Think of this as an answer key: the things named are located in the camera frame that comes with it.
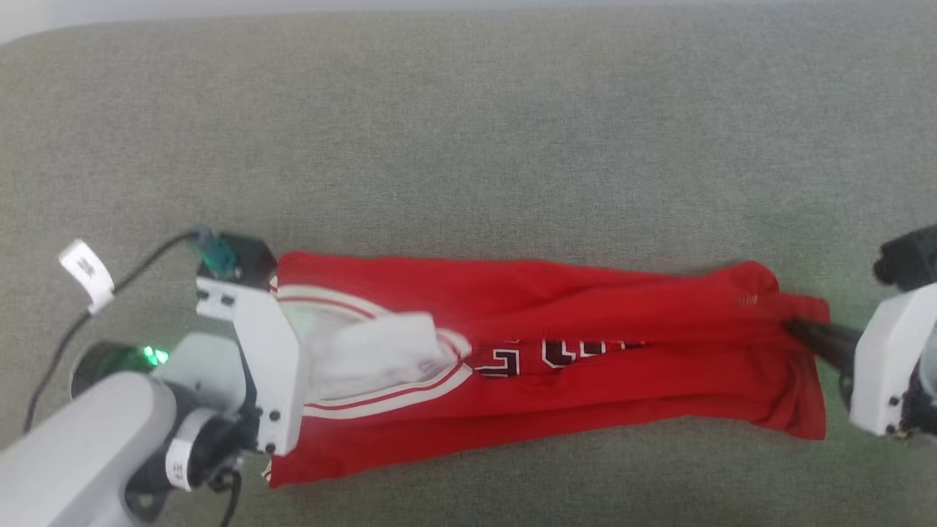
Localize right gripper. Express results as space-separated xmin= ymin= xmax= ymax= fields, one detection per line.
xmin=787 ymin=319 xmax=937 ymax=440

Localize white label band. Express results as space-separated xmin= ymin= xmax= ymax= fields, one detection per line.
xmin=165 ymin=410 xmax=218 ymax=493

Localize red basketball jersey white sleeves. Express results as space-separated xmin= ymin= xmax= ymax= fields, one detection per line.
xmin=262 ymin=251 xmax=832 ymax=489

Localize grey fabric sofa cushion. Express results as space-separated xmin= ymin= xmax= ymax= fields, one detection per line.
xmin=0 ymin=4 xmax=937 ymax=527

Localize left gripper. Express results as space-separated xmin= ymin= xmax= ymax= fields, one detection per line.
xmin=71 ymin=333 xmax=253 ymax=412

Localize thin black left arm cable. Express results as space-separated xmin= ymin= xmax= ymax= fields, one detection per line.
xmin=22 ymin=231 xmax=198 ymax=434

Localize white cable label tag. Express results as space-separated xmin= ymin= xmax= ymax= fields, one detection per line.
xmin=59 ymin=239 xmax=116 ymax=314

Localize teal cable connector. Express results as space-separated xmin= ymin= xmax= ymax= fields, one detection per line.
xmin=189 ymin=227 xmax=239 ymax=275

